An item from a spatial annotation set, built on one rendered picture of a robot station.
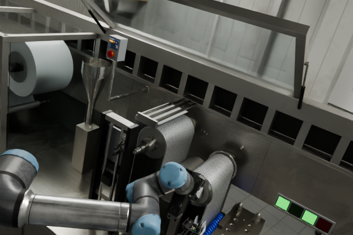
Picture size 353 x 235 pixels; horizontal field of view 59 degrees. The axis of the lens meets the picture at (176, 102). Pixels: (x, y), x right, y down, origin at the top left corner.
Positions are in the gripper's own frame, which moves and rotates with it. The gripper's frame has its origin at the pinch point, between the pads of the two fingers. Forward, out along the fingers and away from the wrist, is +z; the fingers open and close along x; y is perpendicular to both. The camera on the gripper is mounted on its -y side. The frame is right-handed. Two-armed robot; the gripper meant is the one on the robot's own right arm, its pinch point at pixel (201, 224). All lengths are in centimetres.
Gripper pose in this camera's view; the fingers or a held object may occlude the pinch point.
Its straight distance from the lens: 140.0
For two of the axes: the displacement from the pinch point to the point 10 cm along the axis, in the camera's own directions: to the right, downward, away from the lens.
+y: 2.2, -9.0, -3.7
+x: -8.2, -3.8, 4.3
